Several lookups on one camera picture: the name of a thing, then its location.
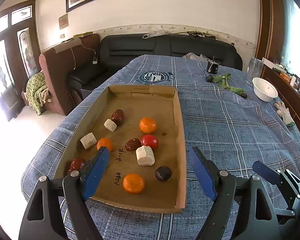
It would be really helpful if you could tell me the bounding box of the wooden door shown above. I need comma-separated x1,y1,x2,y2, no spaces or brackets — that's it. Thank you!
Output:
0,0,41,121

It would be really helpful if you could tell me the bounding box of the dark brown round fruit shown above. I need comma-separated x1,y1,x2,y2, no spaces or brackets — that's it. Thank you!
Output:
155,166,172,181

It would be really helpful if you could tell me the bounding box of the white block far left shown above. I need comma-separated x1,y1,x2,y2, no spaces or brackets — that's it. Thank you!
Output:
80,132,97,150

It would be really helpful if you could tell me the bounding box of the wooden sideboard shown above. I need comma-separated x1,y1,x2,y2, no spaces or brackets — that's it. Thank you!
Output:
255,0,300,131

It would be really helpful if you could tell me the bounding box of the orange tangerine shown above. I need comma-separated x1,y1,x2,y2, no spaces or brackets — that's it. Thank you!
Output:
122,173,145,194
139,117,157,134
96,138,113,152

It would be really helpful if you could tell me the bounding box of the white bowl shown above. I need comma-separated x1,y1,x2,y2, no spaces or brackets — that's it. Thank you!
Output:
252,77,278,102

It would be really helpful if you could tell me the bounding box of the blue plaid tablecloth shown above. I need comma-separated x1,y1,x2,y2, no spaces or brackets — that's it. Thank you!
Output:
21,55,300,239

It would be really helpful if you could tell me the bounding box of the cardboard tray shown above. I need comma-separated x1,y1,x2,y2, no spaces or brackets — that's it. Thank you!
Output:
55,85,186,213

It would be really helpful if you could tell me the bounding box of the white block beside date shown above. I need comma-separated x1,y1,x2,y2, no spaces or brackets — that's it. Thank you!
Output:
104,119,117,132

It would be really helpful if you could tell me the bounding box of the red tomato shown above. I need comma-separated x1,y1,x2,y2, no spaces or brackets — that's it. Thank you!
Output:
141,134,158,150

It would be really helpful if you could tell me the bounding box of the brown armchair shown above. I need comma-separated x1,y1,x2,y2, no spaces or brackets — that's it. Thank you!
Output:
39,34,100,115

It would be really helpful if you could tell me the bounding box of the small red date upper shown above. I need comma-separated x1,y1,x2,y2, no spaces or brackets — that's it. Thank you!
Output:
111,109,125,126

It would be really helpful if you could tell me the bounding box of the large white cylinder block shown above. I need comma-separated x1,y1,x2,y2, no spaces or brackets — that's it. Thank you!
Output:
136,145,155,166

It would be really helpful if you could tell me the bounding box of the green patterned cloth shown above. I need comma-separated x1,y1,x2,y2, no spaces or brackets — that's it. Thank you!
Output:
26,72,52,115

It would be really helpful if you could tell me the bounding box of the clear plastic container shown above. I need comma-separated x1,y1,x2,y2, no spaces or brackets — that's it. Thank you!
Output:
246,57,264,86

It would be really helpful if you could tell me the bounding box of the black sofa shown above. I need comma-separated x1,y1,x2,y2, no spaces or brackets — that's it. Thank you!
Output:
66,34,243,98

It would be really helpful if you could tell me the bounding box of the small black device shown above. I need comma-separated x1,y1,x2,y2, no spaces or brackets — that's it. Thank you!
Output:
207,57,219,75

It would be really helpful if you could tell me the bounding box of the green cloth strip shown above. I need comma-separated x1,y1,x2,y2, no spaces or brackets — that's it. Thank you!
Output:
212,73,245,96

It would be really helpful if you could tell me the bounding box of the white work glove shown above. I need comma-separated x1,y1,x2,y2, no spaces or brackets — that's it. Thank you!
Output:
274,101,295,127

